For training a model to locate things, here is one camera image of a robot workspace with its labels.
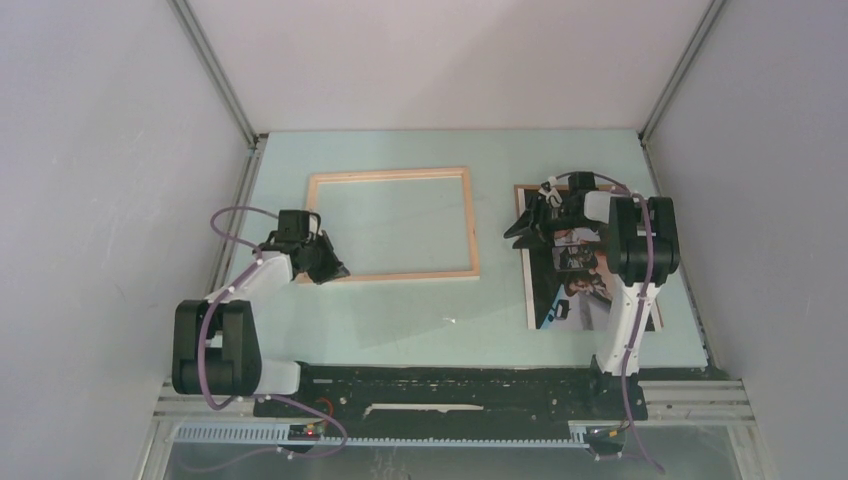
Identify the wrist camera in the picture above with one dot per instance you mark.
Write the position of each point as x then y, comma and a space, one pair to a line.
297, 226
580, 182

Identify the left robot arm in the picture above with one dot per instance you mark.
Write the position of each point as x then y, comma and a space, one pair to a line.
217, 339

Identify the aluminium rail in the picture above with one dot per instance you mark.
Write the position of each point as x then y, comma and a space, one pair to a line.
657, 402

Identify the right corner metal profile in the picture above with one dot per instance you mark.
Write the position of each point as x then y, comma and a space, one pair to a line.
685, 62

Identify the left corner metal profile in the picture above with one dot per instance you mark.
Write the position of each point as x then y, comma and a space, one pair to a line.
190, 23

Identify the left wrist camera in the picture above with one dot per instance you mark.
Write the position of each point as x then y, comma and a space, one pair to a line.
297, 226

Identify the printed photo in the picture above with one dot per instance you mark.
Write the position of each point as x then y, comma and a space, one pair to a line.
566, 285

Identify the wooden picture frame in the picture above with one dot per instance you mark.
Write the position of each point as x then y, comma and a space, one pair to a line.
404, 225

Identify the white cable duct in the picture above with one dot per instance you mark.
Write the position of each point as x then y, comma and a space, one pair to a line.
280, 435

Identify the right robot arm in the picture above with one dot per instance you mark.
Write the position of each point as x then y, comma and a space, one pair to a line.
641, 254

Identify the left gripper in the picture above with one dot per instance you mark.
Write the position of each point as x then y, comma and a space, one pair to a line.
332, 267

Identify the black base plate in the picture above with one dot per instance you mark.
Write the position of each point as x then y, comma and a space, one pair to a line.
460, 426

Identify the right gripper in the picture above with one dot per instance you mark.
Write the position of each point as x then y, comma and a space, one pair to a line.
538, 235

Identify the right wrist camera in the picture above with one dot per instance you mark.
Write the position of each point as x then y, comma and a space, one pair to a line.
580, 182

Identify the corner metal profile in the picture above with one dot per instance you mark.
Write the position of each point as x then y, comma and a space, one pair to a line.
190, 23
685, 62

